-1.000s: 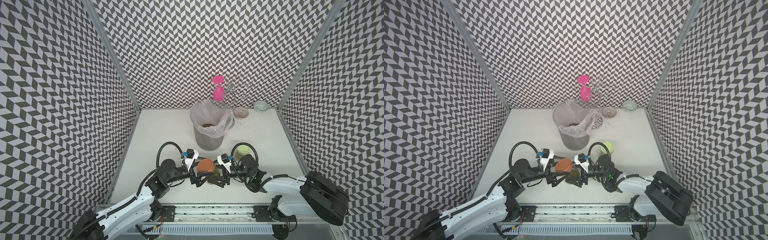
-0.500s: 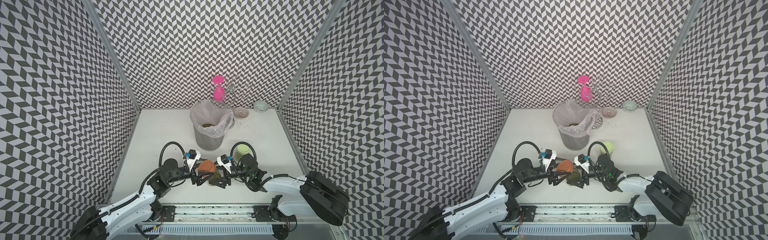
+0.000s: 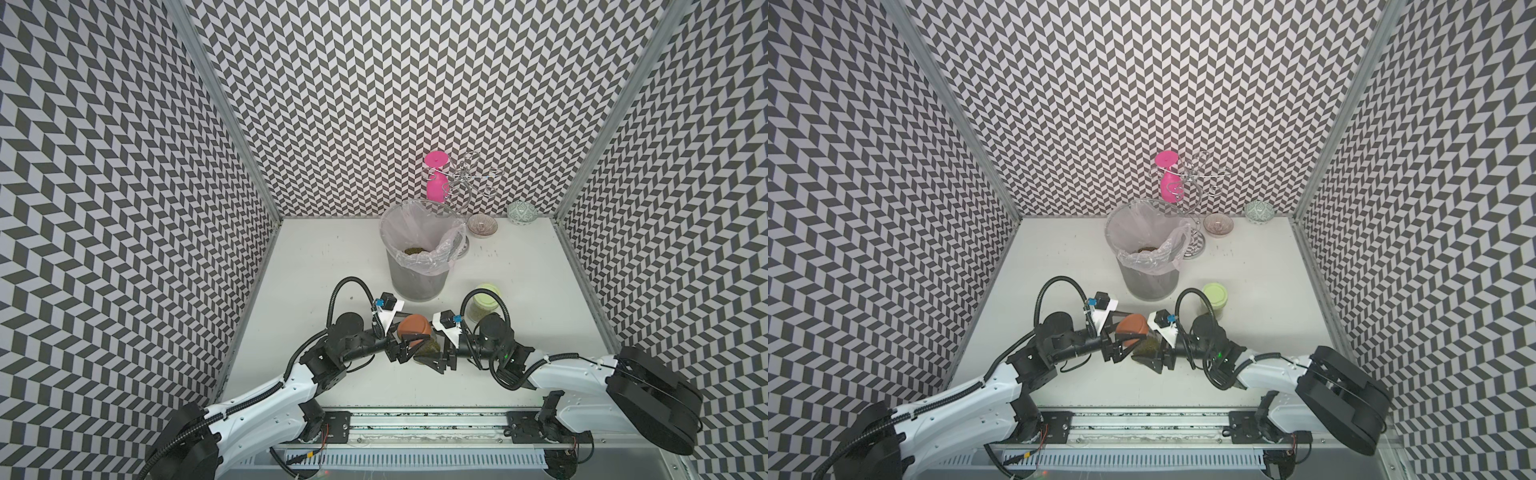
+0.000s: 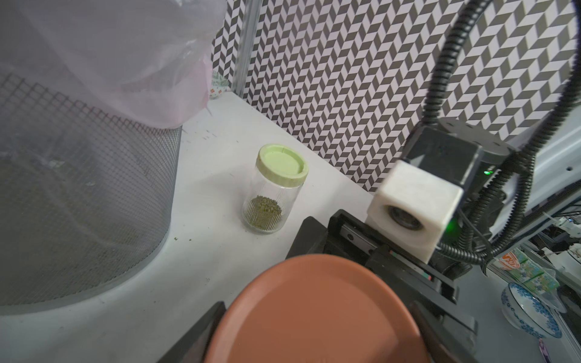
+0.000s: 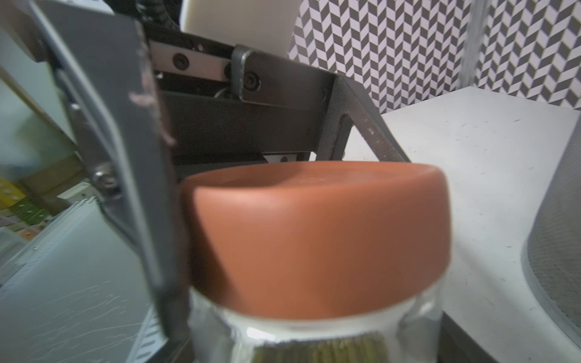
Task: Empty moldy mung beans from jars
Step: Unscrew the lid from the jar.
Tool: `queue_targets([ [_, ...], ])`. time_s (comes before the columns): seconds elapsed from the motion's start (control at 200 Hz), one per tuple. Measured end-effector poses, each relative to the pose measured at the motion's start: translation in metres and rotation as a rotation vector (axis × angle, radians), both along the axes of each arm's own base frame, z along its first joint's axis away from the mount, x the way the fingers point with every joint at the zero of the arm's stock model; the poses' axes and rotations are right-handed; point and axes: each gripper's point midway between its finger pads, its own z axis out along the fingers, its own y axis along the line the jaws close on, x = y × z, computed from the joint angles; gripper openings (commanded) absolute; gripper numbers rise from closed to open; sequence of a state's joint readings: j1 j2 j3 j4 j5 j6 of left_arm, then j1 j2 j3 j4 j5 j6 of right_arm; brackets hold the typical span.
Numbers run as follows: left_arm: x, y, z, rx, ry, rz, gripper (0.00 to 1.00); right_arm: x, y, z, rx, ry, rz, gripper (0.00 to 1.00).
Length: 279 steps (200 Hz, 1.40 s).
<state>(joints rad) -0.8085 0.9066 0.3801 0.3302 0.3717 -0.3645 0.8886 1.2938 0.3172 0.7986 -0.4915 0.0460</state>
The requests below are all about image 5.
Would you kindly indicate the brown jar lid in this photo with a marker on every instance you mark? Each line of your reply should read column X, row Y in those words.
column 317, row 240

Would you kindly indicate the grey mesh trash bin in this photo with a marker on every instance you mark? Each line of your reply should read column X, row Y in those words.
column 551, row 257

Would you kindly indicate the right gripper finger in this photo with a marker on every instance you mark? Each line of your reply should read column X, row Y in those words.
column 104, row 68

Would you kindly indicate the glass jar of mung beans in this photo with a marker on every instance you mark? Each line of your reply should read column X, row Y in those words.
column 405, row 332

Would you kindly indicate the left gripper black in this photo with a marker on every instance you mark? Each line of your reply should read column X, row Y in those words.
column 232, row 95

